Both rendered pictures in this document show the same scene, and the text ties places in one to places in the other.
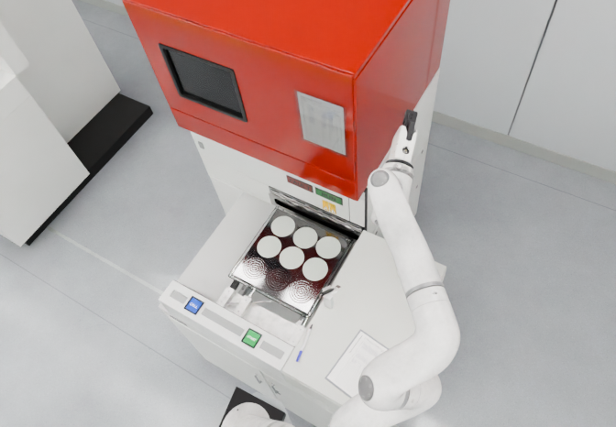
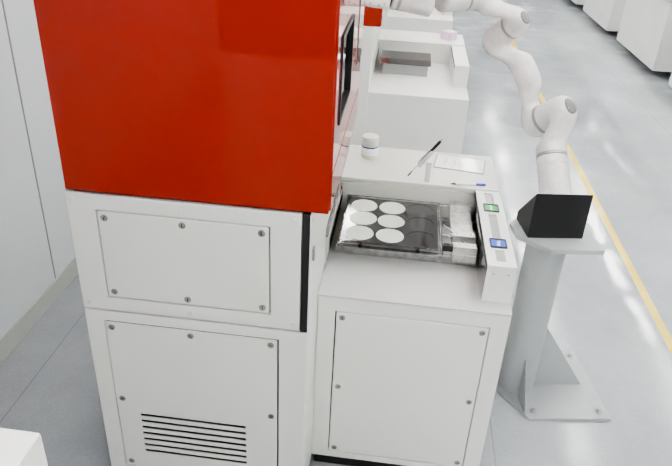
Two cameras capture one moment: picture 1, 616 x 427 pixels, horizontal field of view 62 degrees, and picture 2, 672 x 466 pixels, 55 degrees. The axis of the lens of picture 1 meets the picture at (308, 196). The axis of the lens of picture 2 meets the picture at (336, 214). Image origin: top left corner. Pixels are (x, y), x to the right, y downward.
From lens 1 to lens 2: 2.95 m
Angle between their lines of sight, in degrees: 83
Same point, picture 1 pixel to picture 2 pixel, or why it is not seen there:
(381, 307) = (407, 162)
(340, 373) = (473, 169)
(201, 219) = not seen: outside the picture
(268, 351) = (491, 200)
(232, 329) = (494, 220)
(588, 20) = (42, 94)
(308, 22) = not seen: outside the picture
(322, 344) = (461, 178)
